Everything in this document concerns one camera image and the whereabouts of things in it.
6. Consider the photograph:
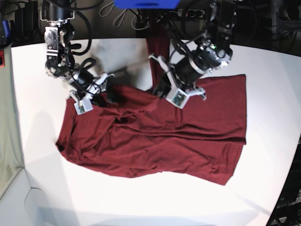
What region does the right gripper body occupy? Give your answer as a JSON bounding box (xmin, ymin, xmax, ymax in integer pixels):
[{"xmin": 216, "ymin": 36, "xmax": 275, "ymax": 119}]
[{"xmin": 68, "ymin": 70, "xmax": 115, "ymax": 100}]

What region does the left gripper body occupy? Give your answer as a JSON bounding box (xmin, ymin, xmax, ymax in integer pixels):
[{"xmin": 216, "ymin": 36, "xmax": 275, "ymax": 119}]
[{"xmin": 149, "ymin": 55, "xmax": 206, "ymax": 100}]

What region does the dark red t-shirt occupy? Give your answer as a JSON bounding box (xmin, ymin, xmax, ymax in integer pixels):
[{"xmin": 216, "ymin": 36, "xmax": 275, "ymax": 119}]
[{"xmin": 55, "ymin": 20, "xmax": 247, "ymax": 186}]

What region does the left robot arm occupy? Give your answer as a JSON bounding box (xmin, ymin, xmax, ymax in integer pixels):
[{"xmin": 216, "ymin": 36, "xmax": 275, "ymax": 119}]
[{"xmin": 149, "ymin": 0, "xmax": 236, "ymax": 106}]

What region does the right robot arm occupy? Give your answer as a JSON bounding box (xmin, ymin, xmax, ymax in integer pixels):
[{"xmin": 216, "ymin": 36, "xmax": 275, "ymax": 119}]
[{"xmin": 40, "ymin": 0, "xmax": 121, "ymax": 113}]

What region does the black power strip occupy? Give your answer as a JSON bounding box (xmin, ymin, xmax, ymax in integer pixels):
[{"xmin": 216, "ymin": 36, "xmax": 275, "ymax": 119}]
[{"xmin": 177, "ymin": 9, "xmax": 204, "ymax": 19}]

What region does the blue box at top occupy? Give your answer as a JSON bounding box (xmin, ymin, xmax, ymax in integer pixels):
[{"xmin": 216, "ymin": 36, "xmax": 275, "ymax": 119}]
[{"xmin": 114, "ymin": 0, "xmax": 180, "ymax": 9}]

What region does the red black device left edge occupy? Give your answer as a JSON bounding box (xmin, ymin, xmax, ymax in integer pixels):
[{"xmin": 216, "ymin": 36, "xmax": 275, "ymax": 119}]
[{"xmin": 0, "ymin": 50, "xmax": 5, "ymax": 68}]

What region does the blue bottle left edge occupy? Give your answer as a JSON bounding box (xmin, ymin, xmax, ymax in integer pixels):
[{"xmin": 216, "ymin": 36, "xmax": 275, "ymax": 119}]
[{"xmin": 2, "ymin": 20, "xmax": 11, "ymax": 40}]

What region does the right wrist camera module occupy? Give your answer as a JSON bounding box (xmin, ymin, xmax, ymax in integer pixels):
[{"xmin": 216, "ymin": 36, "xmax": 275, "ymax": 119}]
[{"xmin": 74, "ymin": 98, "xmax": 93, "ymax": 115}]

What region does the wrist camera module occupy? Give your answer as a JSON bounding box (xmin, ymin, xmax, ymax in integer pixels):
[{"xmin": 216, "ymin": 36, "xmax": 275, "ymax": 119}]
[
  {"xmin": 74, "ymin": 98, "xmax": 93, "ymax": 115},
  {"xmin": 166, "ymin": 88, "xmax": 189, "ymax": 109}
]

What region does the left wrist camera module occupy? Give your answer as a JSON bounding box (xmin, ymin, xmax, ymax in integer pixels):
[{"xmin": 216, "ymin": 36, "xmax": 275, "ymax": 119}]
[{"xmin": 166, "ymin": 88, "xmax": 189, "ymax": 109}]

